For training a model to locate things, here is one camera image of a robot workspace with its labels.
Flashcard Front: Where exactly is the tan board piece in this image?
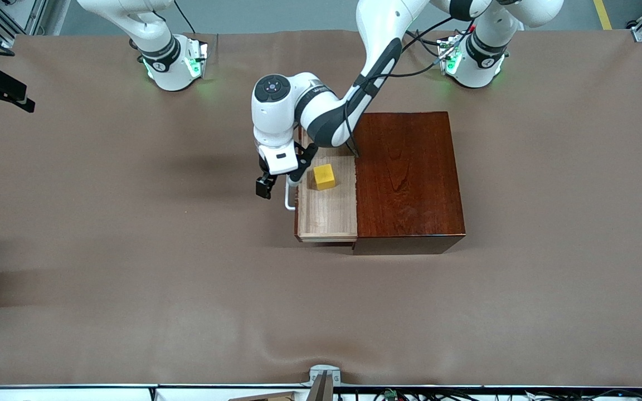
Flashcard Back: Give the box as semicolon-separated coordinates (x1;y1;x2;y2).
229;391;299;401

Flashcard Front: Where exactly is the white table edge rail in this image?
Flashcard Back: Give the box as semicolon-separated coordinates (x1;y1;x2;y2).
0;384;642;401

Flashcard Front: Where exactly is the black left base cable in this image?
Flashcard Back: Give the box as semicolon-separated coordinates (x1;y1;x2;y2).
410;31;445;59

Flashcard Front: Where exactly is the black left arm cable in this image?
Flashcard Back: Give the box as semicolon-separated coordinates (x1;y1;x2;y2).
343;17;475;159

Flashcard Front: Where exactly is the wooden drawer with white handle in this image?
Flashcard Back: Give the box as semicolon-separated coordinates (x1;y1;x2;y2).
285;125;359;243

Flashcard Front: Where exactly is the dark wooden cabinet box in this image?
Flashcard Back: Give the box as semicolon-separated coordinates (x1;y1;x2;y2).
352;111;466;256

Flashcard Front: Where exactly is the yellow block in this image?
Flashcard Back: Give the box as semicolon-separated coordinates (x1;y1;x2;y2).
313;164;337;191

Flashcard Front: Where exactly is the thin black right base cable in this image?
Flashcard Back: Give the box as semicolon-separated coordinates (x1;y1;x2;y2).
173;0;197;34

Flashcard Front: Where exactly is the brown table mat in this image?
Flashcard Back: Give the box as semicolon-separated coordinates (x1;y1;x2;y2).
0;29;642;388

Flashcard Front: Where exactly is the grey metal clamp bracket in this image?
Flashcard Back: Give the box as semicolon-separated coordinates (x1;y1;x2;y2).
301;365;342;401

